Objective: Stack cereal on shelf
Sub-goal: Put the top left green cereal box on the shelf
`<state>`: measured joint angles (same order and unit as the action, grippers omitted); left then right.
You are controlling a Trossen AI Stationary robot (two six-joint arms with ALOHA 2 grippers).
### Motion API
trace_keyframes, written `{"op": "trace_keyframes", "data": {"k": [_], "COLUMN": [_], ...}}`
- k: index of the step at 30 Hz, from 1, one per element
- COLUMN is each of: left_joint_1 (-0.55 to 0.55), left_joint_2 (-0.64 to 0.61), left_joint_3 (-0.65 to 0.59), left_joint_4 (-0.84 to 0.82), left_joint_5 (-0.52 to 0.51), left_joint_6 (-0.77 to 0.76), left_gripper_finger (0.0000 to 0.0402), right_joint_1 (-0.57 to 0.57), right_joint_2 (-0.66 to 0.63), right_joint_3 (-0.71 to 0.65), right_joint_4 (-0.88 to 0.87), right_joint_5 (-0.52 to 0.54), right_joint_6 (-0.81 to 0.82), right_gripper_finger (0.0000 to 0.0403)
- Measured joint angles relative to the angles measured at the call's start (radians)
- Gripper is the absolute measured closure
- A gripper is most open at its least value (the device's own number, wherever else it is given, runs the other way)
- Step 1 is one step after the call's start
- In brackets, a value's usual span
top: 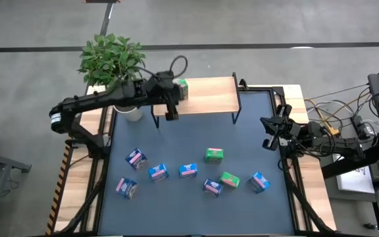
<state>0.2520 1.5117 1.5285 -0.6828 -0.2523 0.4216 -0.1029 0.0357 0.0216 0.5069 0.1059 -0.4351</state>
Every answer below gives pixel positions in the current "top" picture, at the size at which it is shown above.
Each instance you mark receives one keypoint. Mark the blue table mat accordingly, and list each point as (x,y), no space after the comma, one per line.
(183,210)

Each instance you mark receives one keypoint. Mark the green cereal box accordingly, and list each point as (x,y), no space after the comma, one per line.
(183,90)
(229,180)
(214,155)

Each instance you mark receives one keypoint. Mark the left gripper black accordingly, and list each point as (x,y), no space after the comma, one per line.
(161,89)

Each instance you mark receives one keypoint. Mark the black power adapter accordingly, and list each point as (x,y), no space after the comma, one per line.
(360,126)

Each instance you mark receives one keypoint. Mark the white plant pot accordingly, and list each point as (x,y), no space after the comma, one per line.
(131,113)

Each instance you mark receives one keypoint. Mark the light blue cereal box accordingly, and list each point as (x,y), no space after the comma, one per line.
(158,172)
(188,170)
(258,182)

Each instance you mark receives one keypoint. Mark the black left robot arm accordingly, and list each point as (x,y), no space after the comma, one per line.
(94,98)

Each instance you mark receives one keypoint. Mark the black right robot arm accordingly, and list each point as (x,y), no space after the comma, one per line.
(341,145)

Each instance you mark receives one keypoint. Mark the white paper sheet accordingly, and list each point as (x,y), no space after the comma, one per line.
(354,179)

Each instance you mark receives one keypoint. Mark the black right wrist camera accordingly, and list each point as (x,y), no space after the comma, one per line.
(285,111)

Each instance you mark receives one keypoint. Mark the dark blue cereal box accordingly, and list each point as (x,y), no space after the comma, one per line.
(212,187)
(136,159)
(126,188)

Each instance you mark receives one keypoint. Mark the black metal table frame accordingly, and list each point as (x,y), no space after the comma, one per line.
(258,88)

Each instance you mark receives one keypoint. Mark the green leafy plant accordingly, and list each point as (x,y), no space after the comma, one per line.
(110,59)

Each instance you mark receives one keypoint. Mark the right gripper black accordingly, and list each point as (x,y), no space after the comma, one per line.
(288,131)

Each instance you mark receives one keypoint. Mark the black metal beam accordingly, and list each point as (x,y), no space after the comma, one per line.
(373,154)

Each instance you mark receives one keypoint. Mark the wooden shelf with black frame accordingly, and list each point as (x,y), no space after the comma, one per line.
(209,95)

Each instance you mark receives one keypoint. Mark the yellow black hazard tape strip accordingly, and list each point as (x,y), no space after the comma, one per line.
(58,194)

